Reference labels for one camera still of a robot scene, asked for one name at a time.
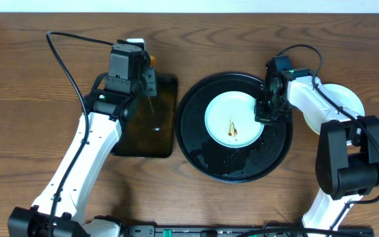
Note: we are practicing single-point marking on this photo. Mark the mint green plate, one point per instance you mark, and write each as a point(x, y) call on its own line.
point(344, 95)
point(230, 120)

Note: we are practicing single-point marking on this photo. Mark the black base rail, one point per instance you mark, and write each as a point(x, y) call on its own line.
point(268, 230)

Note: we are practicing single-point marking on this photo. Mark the black rectangular tray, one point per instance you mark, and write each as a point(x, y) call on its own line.
point(150, 132)

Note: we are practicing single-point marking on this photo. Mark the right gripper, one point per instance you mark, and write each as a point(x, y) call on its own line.
point(260, 116)

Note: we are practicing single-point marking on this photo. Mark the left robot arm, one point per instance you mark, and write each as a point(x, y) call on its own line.
point(59, 210)

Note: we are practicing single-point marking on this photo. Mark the black round tray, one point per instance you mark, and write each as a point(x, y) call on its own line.
point(233, 165)

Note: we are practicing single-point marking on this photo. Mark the orange green sponge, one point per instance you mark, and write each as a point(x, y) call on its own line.
point(153, 60)

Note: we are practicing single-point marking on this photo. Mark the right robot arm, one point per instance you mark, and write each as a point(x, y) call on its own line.
point(347, 160)

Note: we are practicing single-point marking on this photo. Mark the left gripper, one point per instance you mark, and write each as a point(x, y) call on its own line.
point(150, 84)

